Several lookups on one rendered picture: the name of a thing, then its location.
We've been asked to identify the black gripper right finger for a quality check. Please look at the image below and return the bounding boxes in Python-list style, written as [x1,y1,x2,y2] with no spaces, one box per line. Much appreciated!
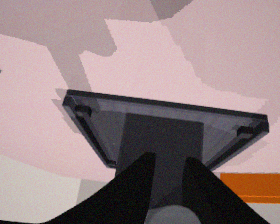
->
[181,157,269,224]

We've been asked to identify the orange rectangular tray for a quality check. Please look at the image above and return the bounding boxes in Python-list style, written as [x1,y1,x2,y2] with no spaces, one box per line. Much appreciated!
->
[220,173,280,204]

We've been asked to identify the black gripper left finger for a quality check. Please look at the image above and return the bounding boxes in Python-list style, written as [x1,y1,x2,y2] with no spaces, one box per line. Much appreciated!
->
[43,152,156,224]

